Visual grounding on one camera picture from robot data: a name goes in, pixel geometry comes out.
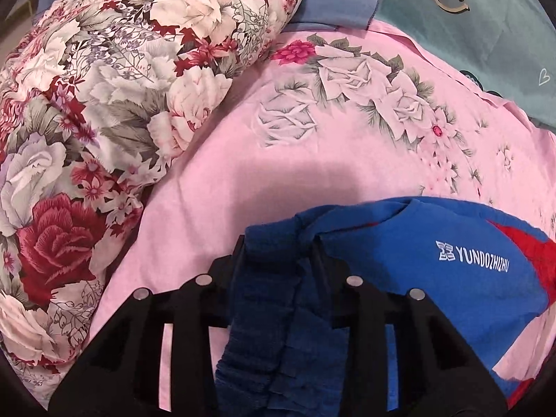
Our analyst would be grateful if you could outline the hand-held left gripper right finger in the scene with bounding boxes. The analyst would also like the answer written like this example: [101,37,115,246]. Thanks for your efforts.
[310,243,509,417]

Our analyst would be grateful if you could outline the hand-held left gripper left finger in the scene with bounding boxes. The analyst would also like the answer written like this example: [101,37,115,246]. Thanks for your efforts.
[48,235,248,417]

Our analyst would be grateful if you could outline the floral rose pillow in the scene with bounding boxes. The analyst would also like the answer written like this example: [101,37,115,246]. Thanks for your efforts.
[0,0,310,409]

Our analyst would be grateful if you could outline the pink floral bedsheet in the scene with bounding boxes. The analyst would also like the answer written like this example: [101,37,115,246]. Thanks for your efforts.
[89,24,556,417]

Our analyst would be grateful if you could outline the teal printed quilt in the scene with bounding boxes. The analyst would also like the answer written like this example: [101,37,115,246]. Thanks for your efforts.
[371,0,556,131]

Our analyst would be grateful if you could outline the blue and red pants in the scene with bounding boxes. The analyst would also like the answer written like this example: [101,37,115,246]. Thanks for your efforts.
[215,196,556,417]

